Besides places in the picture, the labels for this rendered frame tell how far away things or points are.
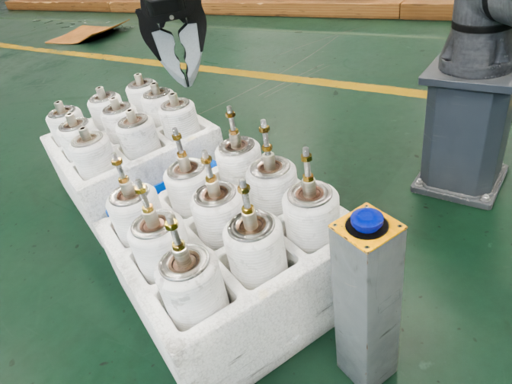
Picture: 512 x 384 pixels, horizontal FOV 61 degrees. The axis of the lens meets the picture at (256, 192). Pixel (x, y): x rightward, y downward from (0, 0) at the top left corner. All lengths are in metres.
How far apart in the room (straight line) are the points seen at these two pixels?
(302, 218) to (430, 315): 0.32
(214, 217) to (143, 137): 0.42
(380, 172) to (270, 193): 0.50
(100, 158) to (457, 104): 0.80
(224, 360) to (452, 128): 0.68
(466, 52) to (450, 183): 0.31
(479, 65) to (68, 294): 0.99
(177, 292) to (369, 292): 0.26
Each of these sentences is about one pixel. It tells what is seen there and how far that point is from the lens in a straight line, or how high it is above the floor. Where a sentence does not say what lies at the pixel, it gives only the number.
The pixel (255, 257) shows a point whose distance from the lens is 0.66.
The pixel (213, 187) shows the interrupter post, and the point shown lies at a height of 0.27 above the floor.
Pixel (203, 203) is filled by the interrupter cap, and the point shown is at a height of 0.25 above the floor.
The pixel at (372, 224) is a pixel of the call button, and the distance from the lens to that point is 0.54.
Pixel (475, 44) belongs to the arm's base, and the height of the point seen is 0.37.
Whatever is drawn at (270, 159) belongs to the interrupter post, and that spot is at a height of 0.27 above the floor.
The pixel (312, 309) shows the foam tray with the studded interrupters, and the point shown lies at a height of 0.09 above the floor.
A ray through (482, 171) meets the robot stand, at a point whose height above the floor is 0.09.
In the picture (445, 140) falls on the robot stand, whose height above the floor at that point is 0.16.
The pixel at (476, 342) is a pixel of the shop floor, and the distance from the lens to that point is 0.86.
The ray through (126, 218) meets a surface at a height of 0.23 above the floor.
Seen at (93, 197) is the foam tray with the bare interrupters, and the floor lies 0.15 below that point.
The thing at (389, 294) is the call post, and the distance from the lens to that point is 0.63.
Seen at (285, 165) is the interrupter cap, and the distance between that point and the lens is 0.81.
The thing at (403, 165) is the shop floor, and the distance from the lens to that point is 1.26.
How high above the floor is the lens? 0.68
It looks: 35 degrees down
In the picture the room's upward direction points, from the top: 10 degrees counter-clockwise
